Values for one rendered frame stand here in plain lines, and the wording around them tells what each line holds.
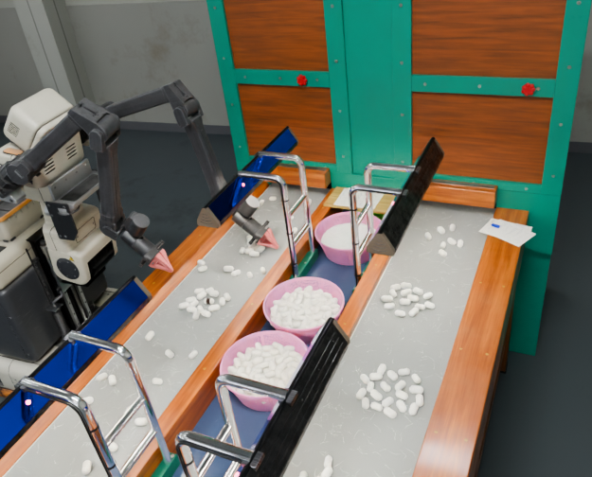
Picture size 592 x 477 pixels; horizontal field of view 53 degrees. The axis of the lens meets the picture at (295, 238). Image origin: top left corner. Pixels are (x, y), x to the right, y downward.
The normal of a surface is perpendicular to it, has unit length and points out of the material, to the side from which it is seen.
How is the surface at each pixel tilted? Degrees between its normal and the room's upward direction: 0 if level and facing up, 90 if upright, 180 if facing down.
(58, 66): 90
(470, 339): 0
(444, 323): 0
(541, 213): 90
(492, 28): 90
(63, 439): 0
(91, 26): 90
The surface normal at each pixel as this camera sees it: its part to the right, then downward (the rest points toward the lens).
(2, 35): -0.35, 0.55
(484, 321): -0.11, -0.83
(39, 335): 0.93, 0.11
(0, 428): 0.71, -0.32
